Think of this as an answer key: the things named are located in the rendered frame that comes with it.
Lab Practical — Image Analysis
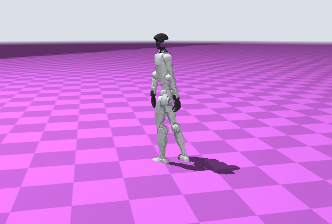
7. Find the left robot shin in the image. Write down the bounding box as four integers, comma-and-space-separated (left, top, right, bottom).
157, 127, 168, 159

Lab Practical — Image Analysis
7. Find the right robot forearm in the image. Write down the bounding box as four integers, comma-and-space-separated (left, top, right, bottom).
150, 76, 158, 94

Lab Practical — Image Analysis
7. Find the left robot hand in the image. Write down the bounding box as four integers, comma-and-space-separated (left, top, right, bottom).
172, 95, 181, 112

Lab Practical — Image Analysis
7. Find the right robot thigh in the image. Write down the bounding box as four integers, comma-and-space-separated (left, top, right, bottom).
165, 98, 179, 133

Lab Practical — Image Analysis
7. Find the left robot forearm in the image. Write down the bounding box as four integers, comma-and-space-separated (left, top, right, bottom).
169, 75, 179, 98

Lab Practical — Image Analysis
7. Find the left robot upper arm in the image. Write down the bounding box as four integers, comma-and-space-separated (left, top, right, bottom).
162, 54, 174, 81

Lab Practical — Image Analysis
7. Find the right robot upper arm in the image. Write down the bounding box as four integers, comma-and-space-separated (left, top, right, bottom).
152, 54, 157, 79

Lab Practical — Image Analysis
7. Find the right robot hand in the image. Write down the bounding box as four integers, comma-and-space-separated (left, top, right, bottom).
150, 90, 156, 108

